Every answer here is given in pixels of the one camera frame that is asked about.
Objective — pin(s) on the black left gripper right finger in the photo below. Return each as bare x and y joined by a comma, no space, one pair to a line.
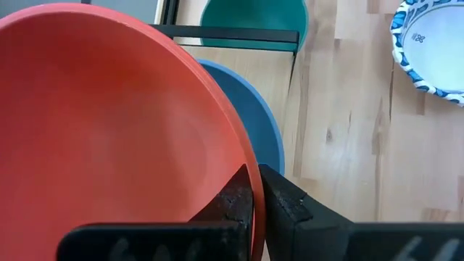
326,239

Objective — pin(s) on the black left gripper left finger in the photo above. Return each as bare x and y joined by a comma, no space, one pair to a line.
163,243

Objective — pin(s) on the red plastic bowl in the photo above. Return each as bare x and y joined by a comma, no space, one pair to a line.
108,127

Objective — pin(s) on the blue patterned paper bowl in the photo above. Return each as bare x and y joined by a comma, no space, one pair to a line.
435,54

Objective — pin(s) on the wooden shelf with black frame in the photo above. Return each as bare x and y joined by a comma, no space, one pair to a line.
235,34

